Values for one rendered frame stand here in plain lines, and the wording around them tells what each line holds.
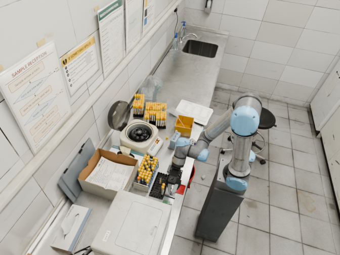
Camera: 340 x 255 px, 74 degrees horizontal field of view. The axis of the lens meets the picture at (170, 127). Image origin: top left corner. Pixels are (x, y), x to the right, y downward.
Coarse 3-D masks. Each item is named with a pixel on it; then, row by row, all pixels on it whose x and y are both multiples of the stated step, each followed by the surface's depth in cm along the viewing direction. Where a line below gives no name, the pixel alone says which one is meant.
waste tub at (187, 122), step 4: (180, 116) 181; (184, 116) 180; (188, 116) 180; (176, 120) 176; (184, 120) 183; (188, 120) 182; (192, 120) 182; (176, 124) 178; (180, 124) 186; (184, 124) 186; (188, 124) 186; (192, 124) 174; (176, 128) 173; (180, 128) 172; (184, 128) 171; (188, 128) 171; (180, 132) 175; (184, 132) 174; (188, 132) 174; (184, 136) 178; (188, 136) 177
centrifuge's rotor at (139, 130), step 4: (136, 128) 166; (140, 128) 167; (144, 128) 169; (132, 132) 163; (136, 132) 165; (140, 132) 162; (144, 132) 166; (148, 132) 165; (132, 136) 160; (136, 136) 162; (140, 136) 163; (144, 136) 162; (148, 136) 163; (132, 140) 160; (136, 140) 159; (140, 140) 159; (144, 140) 160
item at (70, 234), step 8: (72, 208) 127; (80, 208) 127; (88, 208) 127; (72, 216) 119; (80, 216) 124; (88, 216) 124; (64, 224) 116; (72, 224) 120; (80, 224) 121; (88, 224) 127; (64, 232) 114; (72, 232) 118; (80, 232) 119; (56, 240) 115; (64, 240) 115; (72, 240) 115; (80, 240) 121; (56, 248) 115; (64, 248) 112; (72, 248) 113
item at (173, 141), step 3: (177, 132) 167; (174, 135) 165; (177, 135) 165; (180, 135) 169; (174, 138) 163; (177, 138) 163; (171, 141) 162; (174, 141) 161; (171, 144) 164; (174, 144) 163; (168, 147) 168; (171, 147) 166; (174, 147) 165; (174, 150) 167
